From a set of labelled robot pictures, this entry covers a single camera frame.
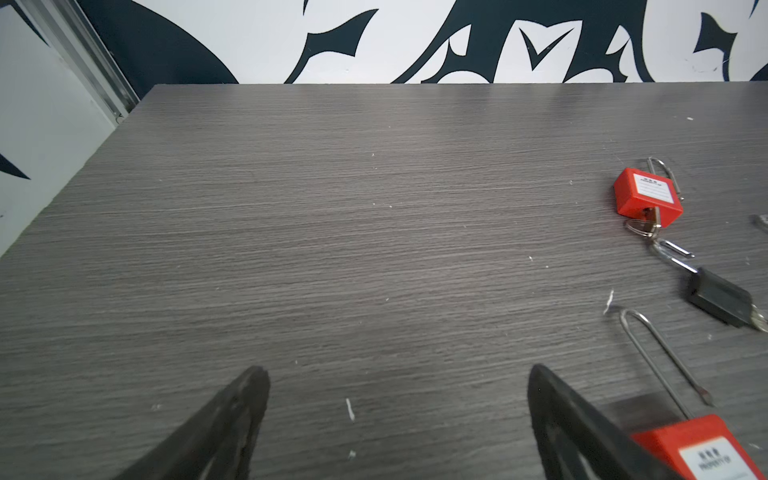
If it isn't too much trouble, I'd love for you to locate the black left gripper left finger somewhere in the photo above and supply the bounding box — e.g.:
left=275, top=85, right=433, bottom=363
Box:
left=117, top=366, right=270, bottom=479

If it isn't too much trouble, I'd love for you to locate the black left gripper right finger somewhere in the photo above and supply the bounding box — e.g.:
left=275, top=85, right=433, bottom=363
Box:
left=527, top=364, right=681, bottom=479

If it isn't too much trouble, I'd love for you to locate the red padlock long shackle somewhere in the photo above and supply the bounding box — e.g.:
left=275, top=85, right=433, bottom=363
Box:
left=620, top=308, right=766, bottom=480

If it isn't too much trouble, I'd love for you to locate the black padlock left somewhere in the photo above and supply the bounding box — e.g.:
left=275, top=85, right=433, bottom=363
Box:
left=649, top=238, right=767, bottom=333

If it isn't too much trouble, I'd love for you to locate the red padlock far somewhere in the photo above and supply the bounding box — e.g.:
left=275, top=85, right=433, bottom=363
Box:
left=613, top=156, right=684, bottom=238

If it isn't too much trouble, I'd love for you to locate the aluminium cage frame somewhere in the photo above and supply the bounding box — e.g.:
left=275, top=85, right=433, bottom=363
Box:
left=17, top=0, right=139, bottom=125

